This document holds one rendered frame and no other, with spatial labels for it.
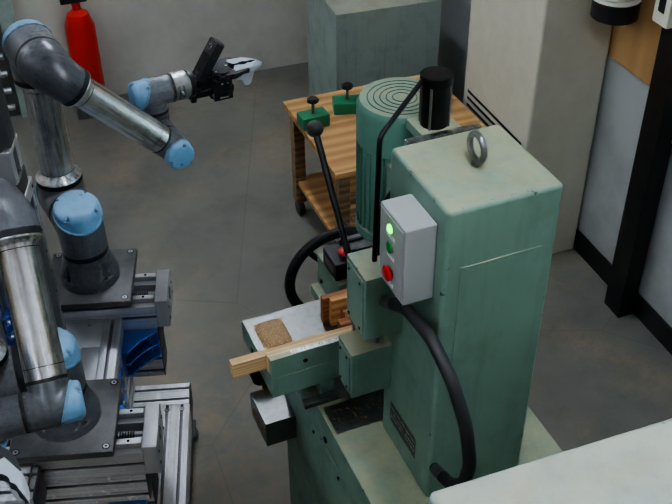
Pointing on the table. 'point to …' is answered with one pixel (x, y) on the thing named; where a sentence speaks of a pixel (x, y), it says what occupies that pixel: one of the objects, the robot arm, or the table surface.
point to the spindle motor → (371, 109)
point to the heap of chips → (272, 333)
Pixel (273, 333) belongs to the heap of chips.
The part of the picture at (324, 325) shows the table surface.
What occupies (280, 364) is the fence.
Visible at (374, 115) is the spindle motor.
